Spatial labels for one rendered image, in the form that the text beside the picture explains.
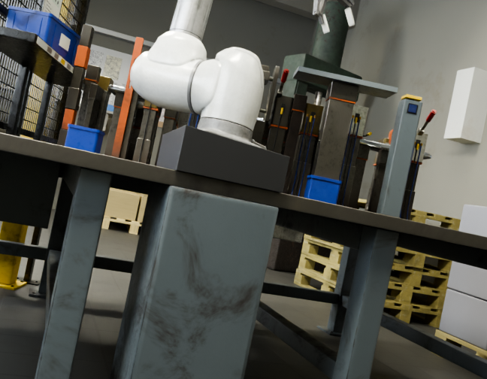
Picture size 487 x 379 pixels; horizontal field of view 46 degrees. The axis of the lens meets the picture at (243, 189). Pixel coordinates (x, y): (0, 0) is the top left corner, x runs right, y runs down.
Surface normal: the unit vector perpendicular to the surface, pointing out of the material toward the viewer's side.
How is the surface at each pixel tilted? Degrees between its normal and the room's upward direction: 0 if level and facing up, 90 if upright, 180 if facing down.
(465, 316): 90
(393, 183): 90
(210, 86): 87
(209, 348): 90
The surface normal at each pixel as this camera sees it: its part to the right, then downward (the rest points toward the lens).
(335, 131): 0.05, 0.00
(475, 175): -0.93, -0.19
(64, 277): 0.32, 0.05
